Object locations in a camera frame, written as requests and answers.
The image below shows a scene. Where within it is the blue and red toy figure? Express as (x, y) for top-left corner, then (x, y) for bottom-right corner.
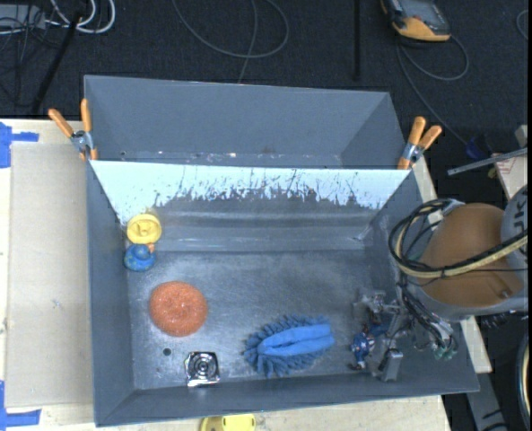
(347, 323), (379, 372)

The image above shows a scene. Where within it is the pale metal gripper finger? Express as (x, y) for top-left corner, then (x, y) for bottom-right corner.
(372, 349), (405, 383)
(353, 290), (400, 321)

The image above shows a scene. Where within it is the yellow and blue toy duck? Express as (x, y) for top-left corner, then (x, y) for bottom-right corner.
(122, 212), (163, 272)

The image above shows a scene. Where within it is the blue microfibre duster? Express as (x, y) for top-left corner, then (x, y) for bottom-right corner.
(242, 313), (336, 379)

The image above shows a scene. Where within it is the orange round scouring pad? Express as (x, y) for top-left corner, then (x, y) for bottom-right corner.
(148, 280), (210, 339)

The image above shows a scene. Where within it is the grey metal bin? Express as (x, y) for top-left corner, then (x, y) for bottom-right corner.
(82, 74), (481, 428)

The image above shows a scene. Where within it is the silver square metal grille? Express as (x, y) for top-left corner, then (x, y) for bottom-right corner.
(183, 350), (222, 389)

